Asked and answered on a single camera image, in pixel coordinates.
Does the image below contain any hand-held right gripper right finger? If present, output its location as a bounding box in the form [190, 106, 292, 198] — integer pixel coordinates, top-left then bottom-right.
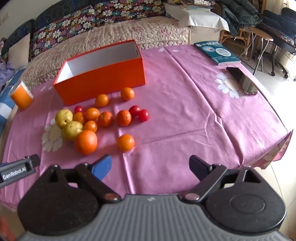
[182, 155, 263, 202]

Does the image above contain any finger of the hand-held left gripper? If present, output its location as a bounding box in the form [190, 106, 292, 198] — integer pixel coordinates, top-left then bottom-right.
[22, 154, 41, 173]

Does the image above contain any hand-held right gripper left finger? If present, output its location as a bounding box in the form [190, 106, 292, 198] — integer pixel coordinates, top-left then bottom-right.
[43, 154, 122, 204]

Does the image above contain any large orange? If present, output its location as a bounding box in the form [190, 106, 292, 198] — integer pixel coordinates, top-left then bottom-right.
[74, 130, 98, 155]

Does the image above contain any small orange mandarin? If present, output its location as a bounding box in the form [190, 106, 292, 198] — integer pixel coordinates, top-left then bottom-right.
[73, 112, 87, 125]
[95, 94, 110, 108]
[117, 134, 135, 152]
[120, 87, 135, 101]
[84, 120, 98, 133]
[85, 108, 100, 121]

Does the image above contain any yellow pear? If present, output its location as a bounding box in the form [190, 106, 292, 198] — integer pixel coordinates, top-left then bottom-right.
[61, 121, 84, 142]
[55, 109, 74, 129]

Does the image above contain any dark orange mandarin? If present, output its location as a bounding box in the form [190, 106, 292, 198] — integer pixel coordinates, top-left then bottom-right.
[116, 110, 132, 127]
[97, 111, 114, 127]

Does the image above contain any orange cardboard box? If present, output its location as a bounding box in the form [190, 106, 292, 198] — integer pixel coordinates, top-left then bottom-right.
[53, 39, 147, 106]

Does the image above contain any pink floral tablecloth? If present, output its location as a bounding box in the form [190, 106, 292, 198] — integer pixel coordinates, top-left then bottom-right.
[0, 44, 294, 212]

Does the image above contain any red cloth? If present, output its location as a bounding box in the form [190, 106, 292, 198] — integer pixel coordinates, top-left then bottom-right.
[0, 216, 17, 241]

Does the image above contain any blue striped cloth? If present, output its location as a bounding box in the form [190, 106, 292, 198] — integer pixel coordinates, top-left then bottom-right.
[0, 88, 15, 131]

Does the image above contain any orange and white paper cup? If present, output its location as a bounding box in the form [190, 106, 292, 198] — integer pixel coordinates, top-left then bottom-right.
[9, 80, 34, 111]

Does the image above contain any purple cloth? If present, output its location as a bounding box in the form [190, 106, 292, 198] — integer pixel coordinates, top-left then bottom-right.
[0, 62, 26, 93]

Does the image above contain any black smartphone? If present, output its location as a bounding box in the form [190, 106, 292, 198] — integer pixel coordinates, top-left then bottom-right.
[225, 66, 258, 95]

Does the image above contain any beige pillow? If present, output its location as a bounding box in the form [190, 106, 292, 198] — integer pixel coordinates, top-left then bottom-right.
[8, 33, 31, 69]

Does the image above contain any teal book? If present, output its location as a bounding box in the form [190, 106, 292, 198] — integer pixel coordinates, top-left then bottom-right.
[194, 41, 241, 66]

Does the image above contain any dark blue cushion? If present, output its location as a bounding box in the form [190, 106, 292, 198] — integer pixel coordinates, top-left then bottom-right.
[1, 19, 35, 57]

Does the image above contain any beige quilted sofa cover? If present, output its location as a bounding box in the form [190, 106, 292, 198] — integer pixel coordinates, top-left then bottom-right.
[21, 16, 193, 91]

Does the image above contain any dark floral cushion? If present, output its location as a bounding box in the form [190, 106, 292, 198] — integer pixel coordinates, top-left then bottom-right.
[30, 6, 98, 62]
[93, 0, 166, 22]

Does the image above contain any wooden chair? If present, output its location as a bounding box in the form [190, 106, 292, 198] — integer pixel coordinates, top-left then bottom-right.
[219, 27, 253, 51]

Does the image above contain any wooden side table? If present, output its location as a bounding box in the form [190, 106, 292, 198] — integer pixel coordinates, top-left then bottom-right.
[248, 27, 275, 75]

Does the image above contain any white paper sheet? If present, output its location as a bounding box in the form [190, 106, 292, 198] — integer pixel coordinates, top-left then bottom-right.
[164, 2, 230, 32]

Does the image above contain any dark jacket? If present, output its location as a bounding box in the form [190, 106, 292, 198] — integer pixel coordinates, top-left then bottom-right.
[218, 0, 263, 37]

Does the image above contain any stack of books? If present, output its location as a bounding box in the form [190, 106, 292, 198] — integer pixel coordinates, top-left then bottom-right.
[166, 0, 223, 12]

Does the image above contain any black office chair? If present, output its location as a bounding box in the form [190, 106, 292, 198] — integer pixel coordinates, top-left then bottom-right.
[262, 8, 296, 80]

